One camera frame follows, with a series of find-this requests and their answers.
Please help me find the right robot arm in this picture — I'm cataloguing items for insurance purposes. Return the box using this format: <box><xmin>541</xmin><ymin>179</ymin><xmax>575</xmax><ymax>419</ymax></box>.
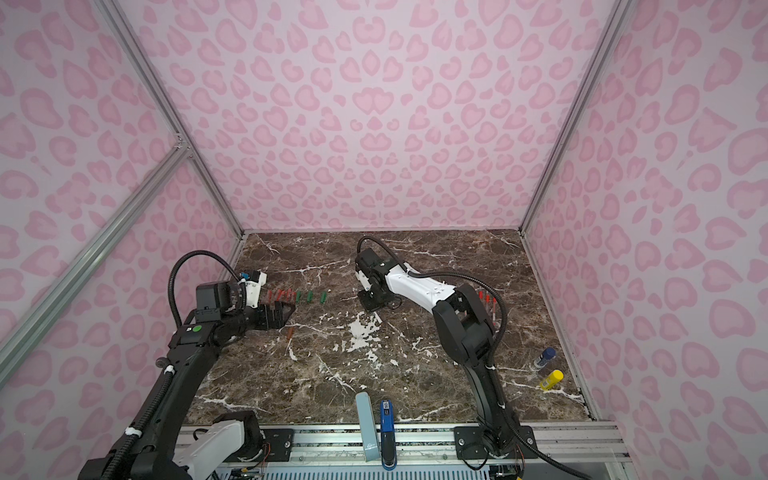
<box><xmin>355</xmin><ymin>248</ymin><xmax>519</xmax><ymax>458</ymax></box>

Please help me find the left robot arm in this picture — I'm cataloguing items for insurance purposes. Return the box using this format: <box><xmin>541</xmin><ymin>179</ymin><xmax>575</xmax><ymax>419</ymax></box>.
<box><xmin>78</xmin><ymin>279</ymin><xmax>296</xmax><ymax>479</ymax></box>

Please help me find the blue black tool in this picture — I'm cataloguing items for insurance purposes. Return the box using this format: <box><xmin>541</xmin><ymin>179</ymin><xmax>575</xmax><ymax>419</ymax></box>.
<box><xmin>380</xmin><ymin>400</ymin><xmax>397</xmax><ymax>471</ymax></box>

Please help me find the light blue box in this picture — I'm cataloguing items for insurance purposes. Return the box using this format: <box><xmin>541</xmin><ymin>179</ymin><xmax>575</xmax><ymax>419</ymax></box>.
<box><xmin>355</xmin><ymin>392</ymin><xmax>381</xmax><ymax>462</ymax></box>

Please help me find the blue cap marker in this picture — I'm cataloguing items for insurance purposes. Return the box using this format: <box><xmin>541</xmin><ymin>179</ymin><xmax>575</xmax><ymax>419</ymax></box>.
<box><xmin>532</xmin><ymin>347</ymin><xmax>557</xmax><ymax>371</ymax></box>

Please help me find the yellow cap marker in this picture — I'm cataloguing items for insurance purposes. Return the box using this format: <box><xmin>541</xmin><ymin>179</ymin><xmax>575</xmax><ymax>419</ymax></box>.
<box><xmin>538</xmin><ymin>369</ymin><xmax>564</xmax><ymax>391</ymax></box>

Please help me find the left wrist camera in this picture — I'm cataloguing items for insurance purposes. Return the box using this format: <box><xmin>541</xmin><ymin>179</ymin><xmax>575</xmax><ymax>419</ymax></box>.
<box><xmin>238</xmin><ymin>270</ymin><xmax>267</xmax><ymax>308</ymax></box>

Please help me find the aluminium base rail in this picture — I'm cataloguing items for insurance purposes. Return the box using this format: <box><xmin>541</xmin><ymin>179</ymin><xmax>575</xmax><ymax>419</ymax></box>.
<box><xmin>173</xmin><ymin>421</ymin><xmax>631</xmax><ymax>480</ymax></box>

